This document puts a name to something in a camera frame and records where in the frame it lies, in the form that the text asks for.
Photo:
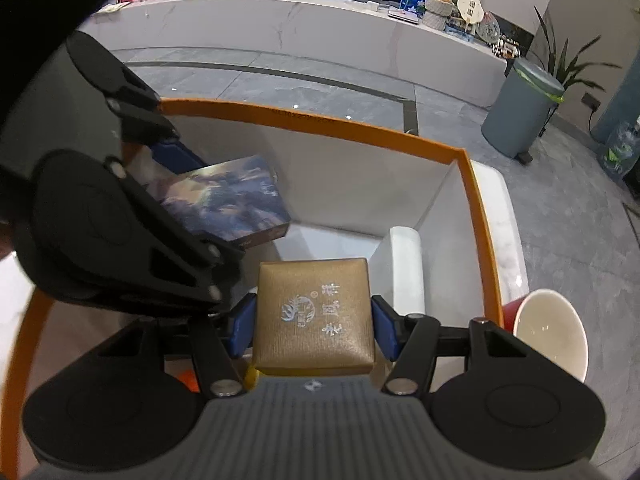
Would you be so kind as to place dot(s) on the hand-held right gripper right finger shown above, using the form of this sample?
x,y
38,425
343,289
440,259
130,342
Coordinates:
x,y
385,332

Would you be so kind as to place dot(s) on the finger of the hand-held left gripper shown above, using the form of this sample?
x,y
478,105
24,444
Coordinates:
x,y
195,260
175,154

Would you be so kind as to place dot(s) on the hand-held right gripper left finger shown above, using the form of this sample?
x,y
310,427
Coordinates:
x,y
242,330

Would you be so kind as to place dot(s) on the white tall cup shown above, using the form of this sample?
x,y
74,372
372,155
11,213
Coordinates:
x,y
407,270

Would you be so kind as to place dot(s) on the gold square box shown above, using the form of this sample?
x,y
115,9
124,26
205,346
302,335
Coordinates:
x,y
312,320

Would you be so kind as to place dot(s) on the blue picture-printed box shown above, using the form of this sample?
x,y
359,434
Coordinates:
x,y
235,200

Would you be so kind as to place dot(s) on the orange cardboard box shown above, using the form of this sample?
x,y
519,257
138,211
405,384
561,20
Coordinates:
x,y
325,185

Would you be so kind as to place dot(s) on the yellow round object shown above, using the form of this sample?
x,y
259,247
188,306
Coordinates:
x,y
251,376

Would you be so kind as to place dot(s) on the red paper cup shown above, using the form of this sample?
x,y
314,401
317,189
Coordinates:
x,y
547,330

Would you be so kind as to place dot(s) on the long white marble counter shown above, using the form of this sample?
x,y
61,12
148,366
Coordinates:
x,y
300,25

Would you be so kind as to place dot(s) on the grey round trash bin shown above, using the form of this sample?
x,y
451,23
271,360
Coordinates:
x,y
520,110

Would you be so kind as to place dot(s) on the clear blue water jug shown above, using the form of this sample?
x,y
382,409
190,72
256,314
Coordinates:
x,y
620,150

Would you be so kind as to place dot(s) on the round white paper fan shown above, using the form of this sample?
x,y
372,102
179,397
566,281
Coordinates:
x,y
470,8

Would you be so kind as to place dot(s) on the tall-leaved green plant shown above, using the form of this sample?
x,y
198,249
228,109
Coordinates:
x,y
549,40

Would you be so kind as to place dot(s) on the black wall socket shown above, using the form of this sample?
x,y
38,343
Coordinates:
x,y
591,101

